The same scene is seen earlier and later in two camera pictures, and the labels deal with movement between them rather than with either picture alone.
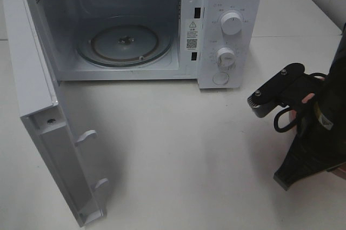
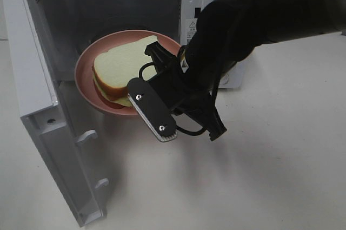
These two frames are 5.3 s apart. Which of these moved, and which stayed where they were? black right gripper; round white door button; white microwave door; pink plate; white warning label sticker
Moved: pink plate; black right gripper
Stayed: round white door button; white warning label sticker; white microwave door
